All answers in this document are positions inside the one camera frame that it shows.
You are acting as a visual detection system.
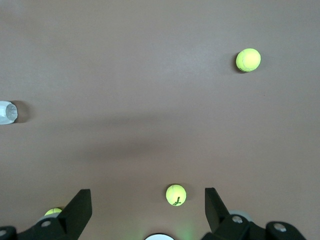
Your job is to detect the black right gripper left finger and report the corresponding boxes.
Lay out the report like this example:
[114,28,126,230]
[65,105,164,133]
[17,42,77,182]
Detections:
[17,189,93,240]

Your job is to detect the yellow-green tennis ball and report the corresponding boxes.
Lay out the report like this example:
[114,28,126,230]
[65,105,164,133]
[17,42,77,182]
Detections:
[235,47,262,73]
[165,184,187,207]
[44,207,63,217]

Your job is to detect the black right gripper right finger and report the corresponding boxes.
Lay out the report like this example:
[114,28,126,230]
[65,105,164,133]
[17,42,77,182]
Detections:
[201,187,267,240]

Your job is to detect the clear white-blue tennis ball can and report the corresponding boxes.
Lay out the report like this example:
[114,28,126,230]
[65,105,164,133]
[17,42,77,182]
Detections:
[0,100,19,126]

